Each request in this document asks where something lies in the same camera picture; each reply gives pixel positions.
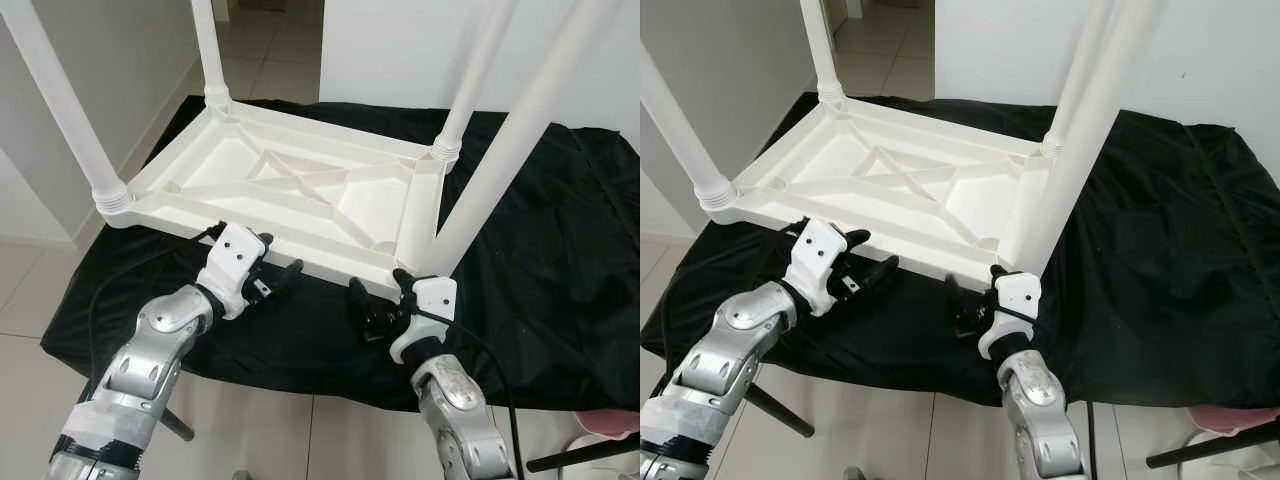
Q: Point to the black metal stand leg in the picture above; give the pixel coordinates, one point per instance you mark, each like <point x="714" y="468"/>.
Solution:
<point x="780" y="410"/>
<point x="178" y="425"/>

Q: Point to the black table cloth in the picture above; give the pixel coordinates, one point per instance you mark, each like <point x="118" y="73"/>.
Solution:
<point x="1180" y="300"/>
<point x="560" y="300"/>

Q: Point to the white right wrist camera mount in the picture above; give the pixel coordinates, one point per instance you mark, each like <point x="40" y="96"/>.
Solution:
<point x="1018" y="295"/>
<point x="432" y="300"/>

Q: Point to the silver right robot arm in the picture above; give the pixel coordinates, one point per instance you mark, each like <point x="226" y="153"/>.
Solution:
<point x="1040" y="410"/>
<point x="455" y="400"/>

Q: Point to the black metal bar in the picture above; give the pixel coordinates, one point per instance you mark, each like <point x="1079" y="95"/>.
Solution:
<point x="1210" y="450"/>
<point x="590" y="455"/>

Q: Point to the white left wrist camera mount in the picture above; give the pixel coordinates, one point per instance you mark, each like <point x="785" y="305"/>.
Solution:
<point x="820" y="255"/>
<point x="232" y="260"/>

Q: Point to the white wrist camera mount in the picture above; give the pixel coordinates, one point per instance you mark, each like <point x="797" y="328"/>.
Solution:
<point x="820" y="255"/>
<point x="432" y="300"/>
<point x="1018" y="295"/>
<point x="232" y="260"/>

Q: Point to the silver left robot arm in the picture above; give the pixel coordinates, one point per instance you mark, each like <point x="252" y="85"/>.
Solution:
<point x="730" y="350"/>
<point x="150" y="350"/>

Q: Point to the pink seat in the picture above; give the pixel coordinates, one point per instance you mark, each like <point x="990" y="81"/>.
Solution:
<point x="1235" y="418"/>
<point x="610" y="422"/>

